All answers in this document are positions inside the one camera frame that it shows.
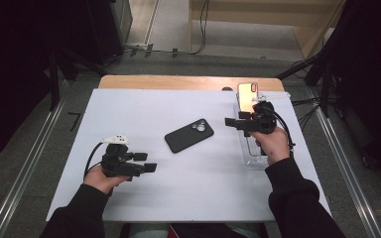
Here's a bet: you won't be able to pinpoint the left hand-held gripper black cable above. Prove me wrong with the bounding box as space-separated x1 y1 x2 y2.
83 142 108 179

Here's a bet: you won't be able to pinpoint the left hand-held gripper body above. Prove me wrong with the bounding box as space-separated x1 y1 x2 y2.
100 133 147 182

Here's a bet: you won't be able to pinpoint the clear acrylic rack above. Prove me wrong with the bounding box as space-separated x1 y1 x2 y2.
233 92 274 168

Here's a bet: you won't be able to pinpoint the metal floor rail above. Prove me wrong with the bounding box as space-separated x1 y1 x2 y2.
314 105 381 238
0 98 67 238

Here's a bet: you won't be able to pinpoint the light wooden frame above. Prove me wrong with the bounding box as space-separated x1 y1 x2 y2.
188 0 346 60

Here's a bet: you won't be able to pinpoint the black cabinet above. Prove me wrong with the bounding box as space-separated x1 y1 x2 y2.
88 0 134 65

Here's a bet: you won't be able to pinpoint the yellow-screen smartphone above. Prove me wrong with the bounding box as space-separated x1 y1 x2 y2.
236 81 260 114

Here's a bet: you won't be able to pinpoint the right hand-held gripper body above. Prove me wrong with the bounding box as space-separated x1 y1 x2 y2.
241 92 292 135

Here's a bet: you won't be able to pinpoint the right hand-held gripper black cable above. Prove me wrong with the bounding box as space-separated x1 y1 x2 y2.
271 110 296 150

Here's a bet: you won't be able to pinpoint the black hanging cables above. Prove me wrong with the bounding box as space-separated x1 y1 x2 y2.
191 0 211 56

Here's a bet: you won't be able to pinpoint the hand-held gripper black cable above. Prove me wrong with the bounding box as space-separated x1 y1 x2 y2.
83 142 108 179
271 110 296 150

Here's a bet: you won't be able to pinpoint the black floor cables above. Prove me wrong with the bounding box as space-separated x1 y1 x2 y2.
291 97 323 132

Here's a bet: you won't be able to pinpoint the black curtain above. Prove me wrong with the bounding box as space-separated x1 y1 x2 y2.
330 0 381 177
0 0 93 167

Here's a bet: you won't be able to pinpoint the black stand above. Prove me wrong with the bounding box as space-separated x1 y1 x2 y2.
46 43 108 112
276 49 345 117

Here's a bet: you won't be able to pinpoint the black phone case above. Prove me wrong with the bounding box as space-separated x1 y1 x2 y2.
164 118 215 155

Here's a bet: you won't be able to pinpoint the person's right hand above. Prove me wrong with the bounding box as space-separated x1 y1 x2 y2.
249 127 292 167

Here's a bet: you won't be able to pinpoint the person's left hand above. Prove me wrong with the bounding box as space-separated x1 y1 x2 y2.
83 164 130 196

